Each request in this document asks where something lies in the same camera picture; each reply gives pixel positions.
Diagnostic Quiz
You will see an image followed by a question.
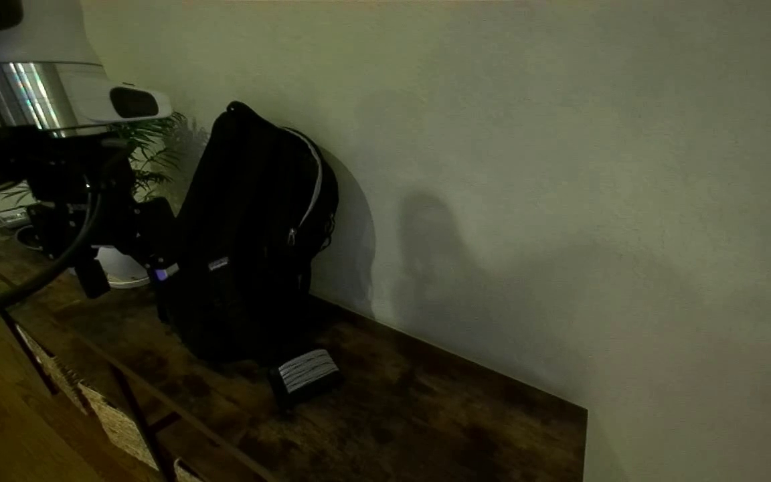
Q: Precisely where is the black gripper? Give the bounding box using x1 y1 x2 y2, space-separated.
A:
18 133 182 303

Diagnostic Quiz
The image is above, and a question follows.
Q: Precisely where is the black metal table frame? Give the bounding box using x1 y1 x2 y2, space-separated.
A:
0 242 182 482

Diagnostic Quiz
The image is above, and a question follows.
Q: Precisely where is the black backpack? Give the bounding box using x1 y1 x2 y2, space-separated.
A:
156 100 342 371

